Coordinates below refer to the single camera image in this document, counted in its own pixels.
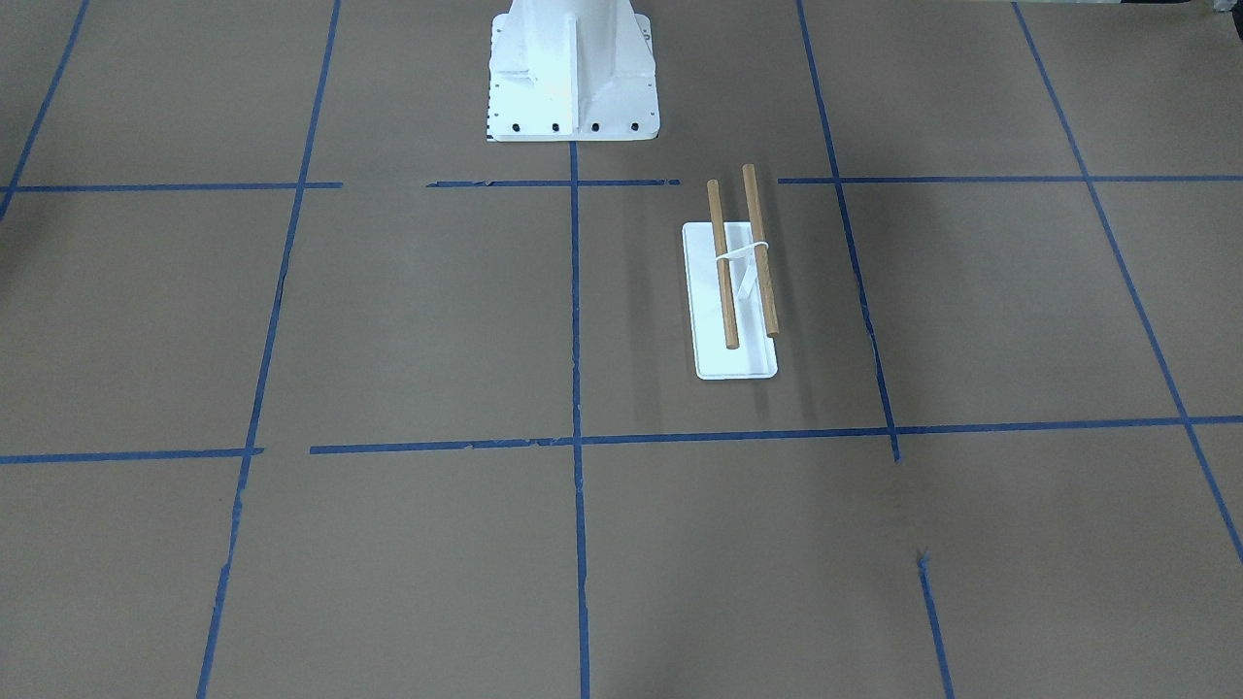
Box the brown paper table cover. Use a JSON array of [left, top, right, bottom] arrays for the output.
[[2, 1, 1241, 698]]

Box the white wooden towel rack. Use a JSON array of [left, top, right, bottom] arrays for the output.
[[681, 163, 781, 382]]

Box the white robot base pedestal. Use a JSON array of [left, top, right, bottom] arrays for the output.
[[486, 1, 661, 143]]

